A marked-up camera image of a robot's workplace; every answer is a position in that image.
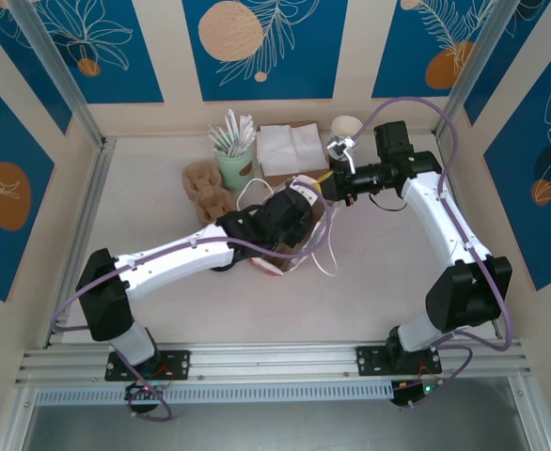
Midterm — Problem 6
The red white paper bag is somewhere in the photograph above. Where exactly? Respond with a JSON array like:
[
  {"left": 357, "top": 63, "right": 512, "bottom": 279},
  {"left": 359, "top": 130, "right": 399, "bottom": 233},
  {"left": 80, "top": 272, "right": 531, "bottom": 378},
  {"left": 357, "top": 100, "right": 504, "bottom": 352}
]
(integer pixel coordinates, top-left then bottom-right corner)
[{"left": 235, "top": 174, "right": 340, "bottom": 279}]

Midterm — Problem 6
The aluminium frame post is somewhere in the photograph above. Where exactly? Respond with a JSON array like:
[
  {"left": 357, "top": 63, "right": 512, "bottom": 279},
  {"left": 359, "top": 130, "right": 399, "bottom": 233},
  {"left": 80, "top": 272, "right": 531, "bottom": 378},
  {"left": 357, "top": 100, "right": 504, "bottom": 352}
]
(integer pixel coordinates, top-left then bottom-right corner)
[
  {"left": 434, "top": 0, "right": 516, "bottom": 142},
  {"left": 7, "top": 0, "right": 117, "bottom": 149}
]

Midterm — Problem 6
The white napkin stack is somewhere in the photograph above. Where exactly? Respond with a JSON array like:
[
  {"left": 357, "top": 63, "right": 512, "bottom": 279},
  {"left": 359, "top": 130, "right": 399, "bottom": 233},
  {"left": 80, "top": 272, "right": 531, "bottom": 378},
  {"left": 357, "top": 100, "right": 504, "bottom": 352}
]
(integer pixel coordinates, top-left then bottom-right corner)
[{"left": 256, "top": 124, "right": 329, "bottom": 176}]

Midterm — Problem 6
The cardboard napkin box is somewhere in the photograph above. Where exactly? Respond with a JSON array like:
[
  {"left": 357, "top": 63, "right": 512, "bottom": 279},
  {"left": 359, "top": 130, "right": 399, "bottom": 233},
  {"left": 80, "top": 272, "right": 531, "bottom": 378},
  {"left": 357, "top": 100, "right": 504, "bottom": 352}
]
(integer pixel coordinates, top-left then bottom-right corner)
[{"left": 255, "top": 120, "right": 332, "bottom": 179}]

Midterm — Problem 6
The aluminium side rail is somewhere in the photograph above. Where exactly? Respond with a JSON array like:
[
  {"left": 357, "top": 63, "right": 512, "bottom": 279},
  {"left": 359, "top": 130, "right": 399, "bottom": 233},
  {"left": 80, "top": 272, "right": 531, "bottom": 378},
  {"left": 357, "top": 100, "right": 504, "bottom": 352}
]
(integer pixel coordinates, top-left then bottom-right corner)
[{"left": 44, "top": 138, "right": 117, "bottom": 349}]

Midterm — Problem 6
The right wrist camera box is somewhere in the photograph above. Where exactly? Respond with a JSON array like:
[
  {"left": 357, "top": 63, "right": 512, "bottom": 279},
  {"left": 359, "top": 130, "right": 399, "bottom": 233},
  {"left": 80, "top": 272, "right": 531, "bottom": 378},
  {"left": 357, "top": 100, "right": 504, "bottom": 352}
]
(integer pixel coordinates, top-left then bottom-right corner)
[{"left": 326, "top": 134, "right": 357, "bottom": 162}]

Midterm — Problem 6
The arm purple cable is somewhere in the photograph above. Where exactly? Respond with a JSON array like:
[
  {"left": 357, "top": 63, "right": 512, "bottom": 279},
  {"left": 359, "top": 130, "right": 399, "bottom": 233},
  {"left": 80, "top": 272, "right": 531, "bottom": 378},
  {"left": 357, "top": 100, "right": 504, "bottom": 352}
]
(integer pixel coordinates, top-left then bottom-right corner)
[
  {"left": 349, "top": 96, "right": 515, "bottom": 410},
  {"left": 49, "top": 180, "right": 333, "bottom": 422}
]

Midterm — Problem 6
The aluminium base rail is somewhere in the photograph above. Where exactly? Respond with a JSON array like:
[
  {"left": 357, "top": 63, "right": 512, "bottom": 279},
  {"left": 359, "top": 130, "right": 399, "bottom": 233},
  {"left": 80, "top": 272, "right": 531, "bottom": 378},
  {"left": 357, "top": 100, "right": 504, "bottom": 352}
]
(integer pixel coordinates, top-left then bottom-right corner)
[{"left": 14, "top": 337, "right": 538, "bottom": 389}]

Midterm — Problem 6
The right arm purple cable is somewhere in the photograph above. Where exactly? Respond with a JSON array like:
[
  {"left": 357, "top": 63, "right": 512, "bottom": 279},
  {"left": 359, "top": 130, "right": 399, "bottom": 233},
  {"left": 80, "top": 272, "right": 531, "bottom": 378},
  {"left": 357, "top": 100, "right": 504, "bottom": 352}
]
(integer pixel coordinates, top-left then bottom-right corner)
[{"left": 349, "top": 96, "right": 515, "bottom": 410}]

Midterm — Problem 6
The green straw holder cup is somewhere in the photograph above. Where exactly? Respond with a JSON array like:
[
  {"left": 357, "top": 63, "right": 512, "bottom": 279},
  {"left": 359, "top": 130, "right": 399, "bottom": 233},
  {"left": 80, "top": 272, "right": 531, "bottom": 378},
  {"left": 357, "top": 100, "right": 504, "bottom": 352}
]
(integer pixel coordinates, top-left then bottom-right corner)
[{"left": 213, "top": 132, "right": 257, "bottom": 192}]

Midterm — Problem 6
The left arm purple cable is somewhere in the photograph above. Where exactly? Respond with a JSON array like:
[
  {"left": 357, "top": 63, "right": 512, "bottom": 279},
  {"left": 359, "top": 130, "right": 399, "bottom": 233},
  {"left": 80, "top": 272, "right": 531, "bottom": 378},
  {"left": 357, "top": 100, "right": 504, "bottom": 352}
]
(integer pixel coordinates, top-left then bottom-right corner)
[{"left": 49, "top": 180, "right": 333, "bottom": 422}]

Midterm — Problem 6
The cream paper cup stack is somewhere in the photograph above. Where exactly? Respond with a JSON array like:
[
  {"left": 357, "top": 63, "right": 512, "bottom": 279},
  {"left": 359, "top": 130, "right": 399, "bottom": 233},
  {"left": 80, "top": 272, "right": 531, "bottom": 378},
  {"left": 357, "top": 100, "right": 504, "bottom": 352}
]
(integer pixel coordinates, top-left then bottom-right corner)
[{"left": 330, "top": 115, "right": 364, "bottom": 148}]

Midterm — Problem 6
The grey slotted cable duct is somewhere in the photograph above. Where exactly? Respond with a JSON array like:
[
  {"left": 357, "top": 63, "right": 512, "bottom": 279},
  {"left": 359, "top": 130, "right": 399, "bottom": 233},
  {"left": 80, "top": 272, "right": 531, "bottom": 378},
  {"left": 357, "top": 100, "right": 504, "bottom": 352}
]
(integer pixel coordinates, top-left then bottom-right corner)
[{"left": 33, "top": 379, "right": 394, "bottom": 406}]

